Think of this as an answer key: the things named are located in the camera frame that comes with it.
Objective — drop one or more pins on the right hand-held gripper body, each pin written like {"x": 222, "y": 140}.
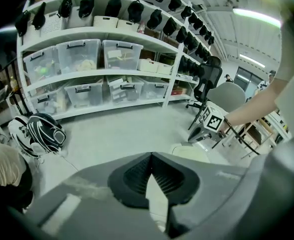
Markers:
{"x": 213, "y": 120}

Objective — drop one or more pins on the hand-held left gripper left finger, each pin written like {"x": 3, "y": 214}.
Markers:
{"x": 91, "y": 209}

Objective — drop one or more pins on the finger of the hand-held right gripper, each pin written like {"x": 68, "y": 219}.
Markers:
{"x": 198, "y": 135}

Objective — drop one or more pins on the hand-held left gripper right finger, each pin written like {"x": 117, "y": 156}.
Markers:
{"x": 224, "y": 196}

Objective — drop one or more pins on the person's right forearm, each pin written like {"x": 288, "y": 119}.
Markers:
{"x": 252, "y": 109}

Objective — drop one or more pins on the grey chair with black legs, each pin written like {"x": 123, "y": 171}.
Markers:
{"x": 229, "y": 95}

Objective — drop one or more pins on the black mesh office chair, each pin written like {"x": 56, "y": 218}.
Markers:
{"x": 209, "y": 79}

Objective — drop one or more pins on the white wooden desk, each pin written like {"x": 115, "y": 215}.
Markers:
{"x": 254, "y": 134}

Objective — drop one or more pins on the red box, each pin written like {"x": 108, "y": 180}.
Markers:
{"x": 178, "y": 92}

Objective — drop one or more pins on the dark glass door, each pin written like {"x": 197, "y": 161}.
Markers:
{"x": 247, "y": 80}

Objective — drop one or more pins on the cream slotted basket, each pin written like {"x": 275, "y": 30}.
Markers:
{"x": 128, "y": 26}
{"x": 148, "y": 65}
{"x": 164, "y": 68}
{"x": 106, "y": 22}

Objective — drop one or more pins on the long ceiling light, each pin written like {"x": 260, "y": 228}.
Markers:
{"x": 257, "y": 15}
{"x": 252, "y": 60}

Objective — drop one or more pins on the black and white backpack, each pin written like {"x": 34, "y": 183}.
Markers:
{"x": 46, "y": 132}

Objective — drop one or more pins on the person's beige shirt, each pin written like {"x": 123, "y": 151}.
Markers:
{"x": 293, "y": 71}

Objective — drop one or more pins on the row of black caps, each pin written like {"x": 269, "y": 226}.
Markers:
{"x": 135, "y": 10}

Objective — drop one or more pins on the group of clear storage bins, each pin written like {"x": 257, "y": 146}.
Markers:
{"x": 86, "y": 59}

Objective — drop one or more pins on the white metal shelving unit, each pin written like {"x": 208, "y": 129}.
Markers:
{"x": 96, "y": 32}

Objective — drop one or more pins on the white perforated basket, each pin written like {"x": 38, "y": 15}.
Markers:
{"x": 51, "y": 24}

